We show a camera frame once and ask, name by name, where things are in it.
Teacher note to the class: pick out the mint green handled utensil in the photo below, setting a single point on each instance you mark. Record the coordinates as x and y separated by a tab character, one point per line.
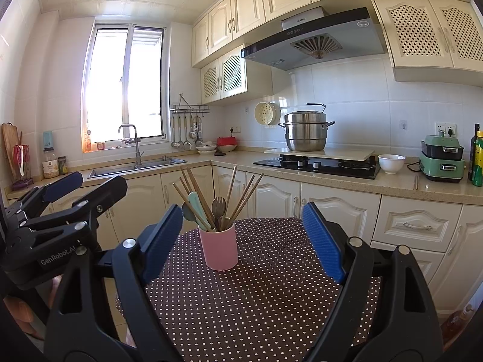
198	209

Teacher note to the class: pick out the metal spoon in cup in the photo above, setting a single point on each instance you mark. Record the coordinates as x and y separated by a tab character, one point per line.
188	214

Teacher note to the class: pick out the red kitchen container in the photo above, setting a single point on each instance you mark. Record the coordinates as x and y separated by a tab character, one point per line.
226	144

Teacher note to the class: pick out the stainless steel sink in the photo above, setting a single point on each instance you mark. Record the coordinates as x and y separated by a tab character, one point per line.
133	167

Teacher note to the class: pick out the metal fork in cup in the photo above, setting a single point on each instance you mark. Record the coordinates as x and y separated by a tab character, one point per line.
218	208

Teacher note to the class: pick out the person's left hand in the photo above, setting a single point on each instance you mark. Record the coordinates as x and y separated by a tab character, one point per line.
23	314

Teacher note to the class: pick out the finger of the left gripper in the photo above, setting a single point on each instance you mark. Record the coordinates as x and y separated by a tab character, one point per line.
36	200
88	208

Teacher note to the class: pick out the green electric cooker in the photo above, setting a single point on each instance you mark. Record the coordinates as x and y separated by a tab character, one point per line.
441	158

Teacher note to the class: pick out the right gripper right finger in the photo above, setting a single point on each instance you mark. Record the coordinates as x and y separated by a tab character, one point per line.
405	325

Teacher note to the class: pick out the stainless steel steamer pot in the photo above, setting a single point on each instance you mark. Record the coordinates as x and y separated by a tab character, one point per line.
306	130

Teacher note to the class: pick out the window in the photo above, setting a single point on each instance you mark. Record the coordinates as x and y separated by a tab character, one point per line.
123	83

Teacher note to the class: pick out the grey range hood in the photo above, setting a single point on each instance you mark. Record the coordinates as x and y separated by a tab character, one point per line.
338	36

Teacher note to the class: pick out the wall utensil rack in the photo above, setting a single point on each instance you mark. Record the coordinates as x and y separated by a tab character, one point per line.
186	124

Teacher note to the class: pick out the green yellow bottle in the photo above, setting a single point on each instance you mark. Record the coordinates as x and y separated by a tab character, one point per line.
477	168

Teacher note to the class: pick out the cream round strainer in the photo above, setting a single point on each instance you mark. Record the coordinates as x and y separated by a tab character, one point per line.
267	113

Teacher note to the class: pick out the black gas stove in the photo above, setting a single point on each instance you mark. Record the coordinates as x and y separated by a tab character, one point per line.
367	169

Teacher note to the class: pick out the white ceramic bowl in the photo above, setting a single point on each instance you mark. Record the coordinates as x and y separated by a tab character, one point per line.
391	163

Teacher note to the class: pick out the pink utensil cup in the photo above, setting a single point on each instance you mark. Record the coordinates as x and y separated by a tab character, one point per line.
220	248

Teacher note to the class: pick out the dark oil bottle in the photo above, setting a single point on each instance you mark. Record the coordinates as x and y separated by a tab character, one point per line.
471	161

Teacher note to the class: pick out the clear jar white label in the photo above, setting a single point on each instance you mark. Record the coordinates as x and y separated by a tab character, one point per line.
50	163

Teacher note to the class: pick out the wooden cutting board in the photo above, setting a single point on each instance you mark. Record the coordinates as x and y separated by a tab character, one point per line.
10	137

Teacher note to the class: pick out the steel kitchen faucet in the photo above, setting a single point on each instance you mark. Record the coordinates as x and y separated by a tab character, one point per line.
136	140

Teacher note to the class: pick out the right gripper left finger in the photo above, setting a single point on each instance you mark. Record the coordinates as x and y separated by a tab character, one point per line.
80	326

